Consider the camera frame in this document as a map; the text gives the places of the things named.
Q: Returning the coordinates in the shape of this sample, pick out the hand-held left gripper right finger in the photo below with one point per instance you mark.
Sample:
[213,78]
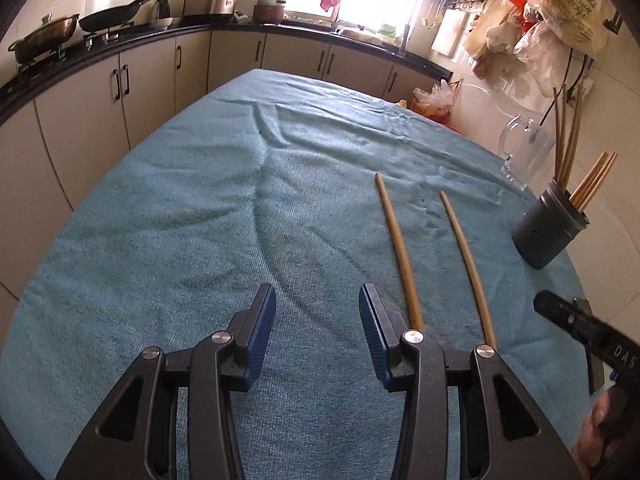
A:
[372,330]

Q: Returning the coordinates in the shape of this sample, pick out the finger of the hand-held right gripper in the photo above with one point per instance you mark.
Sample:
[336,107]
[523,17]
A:
[560,312]

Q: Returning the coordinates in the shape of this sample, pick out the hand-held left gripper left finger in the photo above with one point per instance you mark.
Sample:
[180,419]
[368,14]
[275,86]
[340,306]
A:
[262,322]

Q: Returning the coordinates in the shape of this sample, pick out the dark grey utensil holder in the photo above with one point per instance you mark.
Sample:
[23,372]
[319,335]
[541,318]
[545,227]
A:
[547,230]

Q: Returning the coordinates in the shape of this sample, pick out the wooden chopstick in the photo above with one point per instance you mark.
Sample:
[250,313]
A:
[467,260]
[557,135]
[600,182]
[596,180]
[590,180]
[576,130]
[604,184]
[397,245]

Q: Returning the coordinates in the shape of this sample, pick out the person's right hand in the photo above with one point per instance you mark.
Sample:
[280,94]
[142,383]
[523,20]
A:
[590,440]

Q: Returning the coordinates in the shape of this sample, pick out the blue towel table cover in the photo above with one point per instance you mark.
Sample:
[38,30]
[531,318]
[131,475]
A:
[225,200]

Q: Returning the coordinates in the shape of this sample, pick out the clear glass mug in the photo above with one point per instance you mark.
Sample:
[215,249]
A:
[527,152]

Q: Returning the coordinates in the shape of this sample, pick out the orange and white plastic bag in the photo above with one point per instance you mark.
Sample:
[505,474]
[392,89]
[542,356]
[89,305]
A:
[435,102]

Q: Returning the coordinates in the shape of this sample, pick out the hanging plastic bags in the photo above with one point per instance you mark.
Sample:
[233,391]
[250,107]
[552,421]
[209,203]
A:
[550,15]

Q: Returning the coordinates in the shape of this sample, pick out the green box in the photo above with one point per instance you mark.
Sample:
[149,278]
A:
[387,30]

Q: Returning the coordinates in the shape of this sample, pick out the black kitchen countertop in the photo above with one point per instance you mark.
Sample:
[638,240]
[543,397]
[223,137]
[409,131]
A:
[210,26]

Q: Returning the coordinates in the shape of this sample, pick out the white cutting board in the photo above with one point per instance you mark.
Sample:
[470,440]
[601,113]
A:
[450,32]

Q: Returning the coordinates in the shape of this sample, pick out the brown clay pot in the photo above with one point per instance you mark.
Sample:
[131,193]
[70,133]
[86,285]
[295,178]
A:
[269,10]

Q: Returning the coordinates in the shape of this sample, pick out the white bowl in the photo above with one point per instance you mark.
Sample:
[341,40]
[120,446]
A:
[161,22]

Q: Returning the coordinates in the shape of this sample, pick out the silver rice cooker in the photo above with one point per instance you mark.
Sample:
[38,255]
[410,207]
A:
[210,5]

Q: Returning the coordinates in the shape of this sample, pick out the steel kettle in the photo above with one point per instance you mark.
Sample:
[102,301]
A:
[161,8]

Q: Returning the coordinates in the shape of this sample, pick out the gas stove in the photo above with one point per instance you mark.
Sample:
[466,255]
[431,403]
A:
[90,40]

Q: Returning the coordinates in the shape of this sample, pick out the black wok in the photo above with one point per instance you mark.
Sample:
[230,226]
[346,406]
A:
[110,17]

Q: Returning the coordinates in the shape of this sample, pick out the steel pot with lid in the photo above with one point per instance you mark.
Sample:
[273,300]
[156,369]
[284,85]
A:
[42,37]

